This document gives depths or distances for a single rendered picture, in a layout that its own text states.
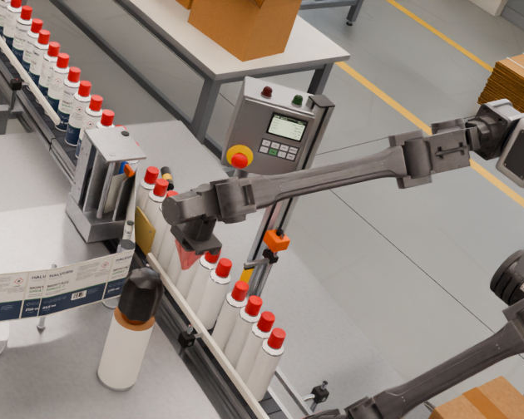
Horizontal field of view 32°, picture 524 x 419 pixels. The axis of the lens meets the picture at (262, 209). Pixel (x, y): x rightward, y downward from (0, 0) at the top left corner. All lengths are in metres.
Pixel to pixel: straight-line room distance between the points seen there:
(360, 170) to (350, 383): 0.74
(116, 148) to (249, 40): 1.49
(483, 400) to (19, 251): 1.16
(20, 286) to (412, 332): 2.28
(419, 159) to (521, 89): 4.27
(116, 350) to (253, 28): 1.97
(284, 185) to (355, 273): 2.41
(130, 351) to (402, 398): 0.58
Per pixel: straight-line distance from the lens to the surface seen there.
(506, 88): 6.10
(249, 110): 1.98
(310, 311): 2.49
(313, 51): 4.02
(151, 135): 2.96
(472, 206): 5.01
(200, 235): 1.81
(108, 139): 2.31
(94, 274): 2.09
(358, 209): 4.55
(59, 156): 2.71
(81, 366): 2.07
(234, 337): 2.10
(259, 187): 1.72
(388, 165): 1.79
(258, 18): 3.64
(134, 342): 1.93
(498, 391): 2.08
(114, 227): 2.38
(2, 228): 2.38
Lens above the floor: 2.38
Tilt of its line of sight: 34 degrees down
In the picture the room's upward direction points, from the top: 21 degrees clockwise
